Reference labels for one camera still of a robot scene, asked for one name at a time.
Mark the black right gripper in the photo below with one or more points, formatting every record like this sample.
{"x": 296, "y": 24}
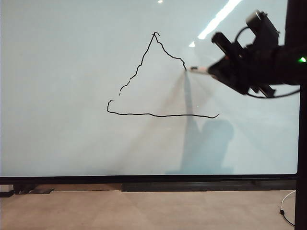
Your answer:
{"x": 254, "y": 67}

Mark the white whiteboard marker pen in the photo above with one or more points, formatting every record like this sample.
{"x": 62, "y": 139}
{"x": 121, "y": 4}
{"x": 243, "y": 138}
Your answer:
{"x": 199, "y": 69}

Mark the black whiteboard stand foot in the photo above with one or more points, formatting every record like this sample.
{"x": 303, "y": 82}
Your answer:
{"x": 21, "y": 189}

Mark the black floor strip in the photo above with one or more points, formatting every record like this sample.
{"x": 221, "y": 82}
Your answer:
{"x": 192, "y": 187}

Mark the black vertical stand post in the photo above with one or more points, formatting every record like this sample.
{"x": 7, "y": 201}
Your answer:
{"x": 301, "y": 155}

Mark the white glass whiteboard black frame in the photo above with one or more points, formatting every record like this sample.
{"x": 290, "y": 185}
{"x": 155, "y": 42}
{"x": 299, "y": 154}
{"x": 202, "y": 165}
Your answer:
{"x": 72, "y": 95}

